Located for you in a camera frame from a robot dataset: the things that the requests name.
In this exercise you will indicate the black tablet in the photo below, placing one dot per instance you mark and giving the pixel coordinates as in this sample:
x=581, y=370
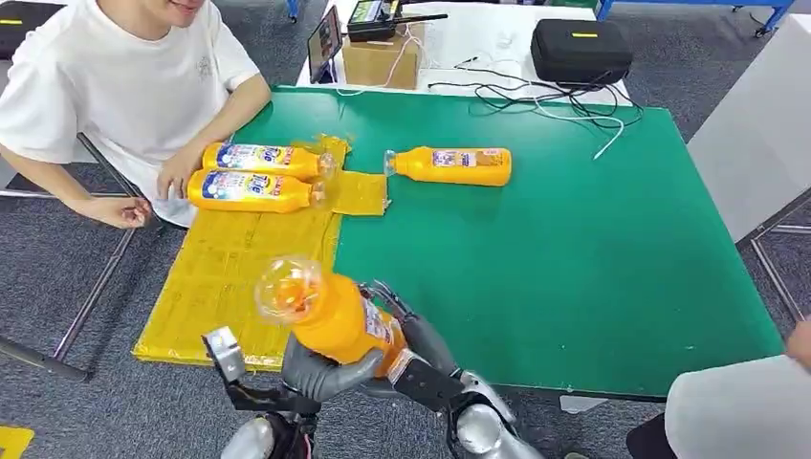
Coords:
x=324, y=41

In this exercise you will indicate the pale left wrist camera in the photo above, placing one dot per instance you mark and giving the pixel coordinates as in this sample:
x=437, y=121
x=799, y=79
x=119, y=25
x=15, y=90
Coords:
x=223, y=351

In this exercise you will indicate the person in white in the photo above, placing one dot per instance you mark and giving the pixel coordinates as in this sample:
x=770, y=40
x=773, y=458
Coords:
x=127, y=76

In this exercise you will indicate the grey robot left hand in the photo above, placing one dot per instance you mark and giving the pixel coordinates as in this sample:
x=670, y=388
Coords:
x=317, y=380

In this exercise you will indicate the orange drink bottle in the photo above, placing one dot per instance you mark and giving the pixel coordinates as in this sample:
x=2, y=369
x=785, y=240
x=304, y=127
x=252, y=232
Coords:
x=336, y=317
x=456, y=168
x=260, y=158
x=247, y=191

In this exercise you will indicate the person's right hand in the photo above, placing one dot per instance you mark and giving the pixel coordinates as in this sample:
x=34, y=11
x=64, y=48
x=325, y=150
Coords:
x=120, y=212

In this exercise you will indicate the person's left hand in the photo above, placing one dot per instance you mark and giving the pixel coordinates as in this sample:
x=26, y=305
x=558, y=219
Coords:
x=177, y=171

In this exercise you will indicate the blue metal frame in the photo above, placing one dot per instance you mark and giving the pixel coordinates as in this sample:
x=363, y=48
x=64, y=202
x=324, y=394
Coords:
x=697, y=3

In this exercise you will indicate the black zip case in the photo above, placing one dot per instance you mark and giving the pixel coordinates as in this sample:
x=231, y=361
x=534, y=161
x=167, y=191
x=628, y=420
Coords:
x=25, y=25
x=580, y=50

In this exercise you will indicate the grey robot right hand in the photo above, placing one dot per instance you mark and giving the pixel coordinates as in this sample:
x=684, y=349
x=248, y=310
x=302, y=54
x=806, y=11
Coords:
x=427, y=342

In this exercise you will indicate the black remote controller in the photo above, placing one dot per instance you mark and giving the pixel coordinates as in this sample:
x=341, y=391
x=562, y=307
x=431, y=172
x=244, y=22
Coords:
x=374, y=19

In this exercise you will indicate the white table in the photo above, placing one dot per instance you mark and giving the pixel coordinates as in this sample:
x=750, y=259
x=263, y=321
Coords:
x=488, y=41

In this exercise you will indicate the blue metal leg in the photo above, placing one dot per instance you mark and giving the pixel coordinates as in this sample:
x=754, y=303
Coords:
x=293, y=7

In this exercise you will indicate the seated person's hand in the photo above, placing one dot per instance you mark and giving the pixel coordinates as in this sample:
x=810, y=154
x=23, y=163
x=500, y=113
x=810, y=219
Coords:
x=801, y=345

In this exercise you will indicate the green table mat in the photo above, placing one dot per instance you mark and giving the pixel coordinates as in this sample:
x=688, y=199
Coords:
x=570, y=253

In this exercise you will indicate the metal table frame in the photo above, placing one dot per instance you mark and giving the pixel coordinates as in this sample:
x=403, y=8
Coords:
x=776, y=272

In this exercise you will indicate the brown cardboard box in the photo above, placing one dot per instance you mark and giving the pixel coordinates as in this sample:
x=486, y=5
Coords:
x=380, y=60

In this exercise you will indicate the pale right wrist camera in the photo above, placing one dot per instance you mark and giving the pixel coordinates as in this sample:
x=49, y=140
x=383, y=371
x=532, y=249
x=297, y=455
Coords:
x=424, y=383

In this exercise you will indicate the grey slanted table top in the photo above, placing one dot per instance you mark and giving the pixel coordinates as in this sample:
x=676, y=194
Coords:
x=760, y=133

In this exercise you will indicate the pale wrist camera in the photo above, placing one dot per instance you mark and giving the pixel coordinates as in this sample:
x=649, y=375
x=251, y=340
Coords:
x=424, y=383
x=223, y=351

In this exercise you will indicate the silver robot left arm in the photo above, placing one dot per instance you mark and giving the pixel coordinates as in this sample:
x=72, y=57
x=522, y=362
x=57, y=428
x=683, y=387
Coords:
x=253, y=440

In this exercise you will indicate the seated person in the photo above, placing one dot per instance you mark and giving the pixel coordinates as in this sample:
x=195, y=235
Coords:
x=741, y=412

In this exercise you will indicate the yellow sheet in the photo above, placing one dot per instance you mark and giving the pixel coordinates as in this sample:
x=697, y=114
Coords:
x=215, y=279

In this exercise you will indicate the grey table with metal legs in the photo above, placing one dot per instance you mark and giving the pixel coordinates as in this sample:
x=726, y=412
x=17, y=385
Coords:
x=95, y=291

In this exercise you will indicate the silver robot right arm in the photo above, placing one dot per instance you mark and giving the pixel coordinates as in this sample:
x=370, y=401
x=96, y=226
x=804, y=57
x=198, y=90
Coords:
x=488, y=431

